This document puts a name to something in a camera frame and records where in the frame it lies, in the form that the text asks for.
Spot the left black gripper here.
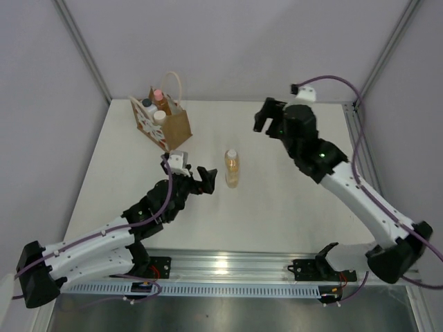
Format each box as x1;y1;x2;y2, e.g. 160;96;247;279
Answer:
161;163;216;222

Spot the amber liquid clear bottle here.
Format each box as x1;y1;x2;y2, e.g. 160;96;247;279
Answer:
224;149;239;189

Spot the cream capped white bottle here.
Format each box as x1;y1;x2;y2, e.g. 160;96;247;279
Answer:
153;110;167;126

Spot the pink capped small bottle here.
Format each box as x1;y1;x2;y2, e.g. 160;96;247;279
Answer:
154;89;172;116

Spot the white bottle black cap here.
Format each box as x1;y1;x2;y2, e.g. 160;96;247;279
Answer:
141;98;158;120

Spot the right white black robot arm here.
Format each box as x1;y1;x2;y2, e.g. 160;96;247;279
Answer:
253;98;433;284

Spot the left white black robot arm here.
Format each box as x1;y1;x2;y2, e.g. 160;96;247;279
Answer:
15;163;217;308

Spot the brown canvas tote bag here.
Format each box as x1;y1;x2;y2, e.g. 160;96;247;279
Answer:
129;71;192;152

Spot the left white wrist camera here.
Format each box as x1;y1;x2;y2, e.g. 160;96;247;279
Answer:
164;150;191;177

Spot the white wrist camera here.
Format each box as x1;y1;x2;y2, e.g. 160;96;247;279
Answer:
291;84;316;103
164;150;191;177

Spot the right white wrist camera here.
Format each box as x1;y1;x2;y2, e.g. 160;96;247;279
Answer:
291;84;316;103

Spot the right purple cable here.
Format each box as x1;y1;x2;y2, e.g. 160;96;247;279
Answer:
289;75;443;307

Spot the aluminium mounting rail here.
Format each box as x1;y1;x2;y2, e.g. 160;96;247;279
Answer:
44;249;423;286

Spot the right side aluminium rail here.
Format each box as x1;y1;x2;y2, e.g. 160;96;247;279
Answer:
342;102;402;257

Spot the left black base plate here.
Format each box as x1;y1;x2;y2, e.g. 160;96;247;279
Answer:
126;256;172;279

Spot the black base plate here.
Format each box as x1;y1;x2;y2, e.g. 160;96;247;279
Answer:
126;256;172;279
287;259;357;282

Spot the white slotted cable duct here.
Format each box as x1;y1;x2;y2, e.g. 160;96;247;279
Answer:
64;281;321;299

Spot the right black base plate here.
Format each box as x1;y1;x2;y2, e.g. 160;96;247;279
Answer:
287;259;357;282

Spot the right aluminium frame post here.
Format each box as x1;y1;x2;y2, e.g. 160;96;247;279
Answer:
353;0;424;108

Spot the aluminium frame post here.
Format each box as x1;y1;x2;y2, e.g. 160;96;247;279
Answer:
51;0;113;105
353;0;424;108

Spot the left aluminium frame post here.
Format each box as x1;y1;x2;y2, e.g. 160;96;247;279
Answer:
51;0;113;105

